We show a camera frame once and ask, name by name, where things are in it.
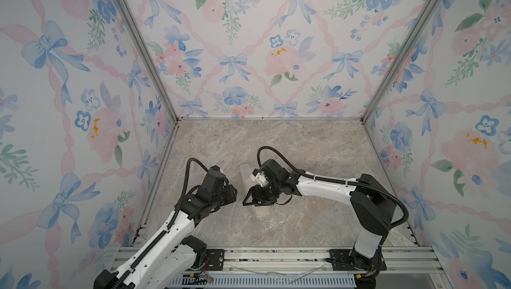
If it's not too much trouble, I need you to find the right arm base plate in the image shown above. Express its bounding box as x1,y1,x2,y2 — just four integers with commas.
326,249,387,272

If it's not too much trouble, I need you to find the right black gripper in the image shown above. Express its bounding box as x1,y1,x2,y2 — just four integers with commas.
241,180,282,205

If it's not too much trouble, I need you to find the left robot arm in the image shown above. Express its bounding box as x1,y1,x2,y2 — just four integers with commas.
93,158,238,288

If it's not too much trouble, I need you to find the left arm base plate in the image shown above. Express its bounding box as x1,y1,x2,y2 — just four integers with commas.
190,249,226,272

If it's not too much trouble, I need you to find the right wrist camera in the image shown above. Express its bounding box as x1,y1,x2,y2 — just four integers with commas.
250,169,269,187

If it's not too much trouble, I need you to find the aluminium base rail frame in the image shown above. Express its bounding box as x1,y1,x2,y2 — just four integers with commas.
107,246,444,289

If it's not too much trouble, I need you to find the white slotted cable duct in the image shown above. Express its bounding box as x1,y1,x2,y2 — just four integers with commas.
167,274,357,288

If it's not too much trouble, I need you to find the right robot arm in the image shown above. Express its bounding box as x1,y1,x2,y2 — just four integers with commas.
243,146,409,278

